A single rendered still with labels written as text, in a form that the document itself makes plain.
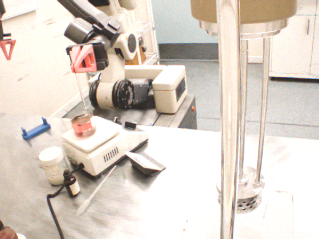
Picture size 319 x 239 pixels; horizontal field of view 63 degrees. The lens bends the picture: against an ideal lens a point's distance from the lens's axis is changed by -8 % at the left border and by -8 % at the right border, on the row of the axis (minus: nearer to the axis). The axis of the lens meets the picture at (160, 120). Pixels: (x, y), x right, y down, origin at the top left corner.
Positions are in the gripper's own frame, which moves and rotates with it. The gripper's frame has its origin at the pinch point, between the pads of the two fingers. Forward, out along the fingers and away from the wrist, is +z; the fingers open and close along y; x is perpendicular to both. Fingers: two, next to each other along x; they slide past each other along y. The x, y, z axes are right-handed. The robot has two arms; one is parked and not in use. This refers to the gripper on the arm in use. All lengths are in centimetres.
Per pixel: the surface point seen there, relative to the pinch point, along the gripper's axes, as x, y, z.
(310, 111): 100, 118, -152
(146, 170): 24.0, 14.3, 6.6
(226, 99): -10.0, 29.9, 38.8
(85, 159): 20.1, 0.1, 7.4
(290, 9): -14.6, 36.3, 31.0
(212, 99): 101, 35, -182
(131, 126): 20.3, 8.4, -7.2
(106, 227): 25.6, 8.5, 22.6
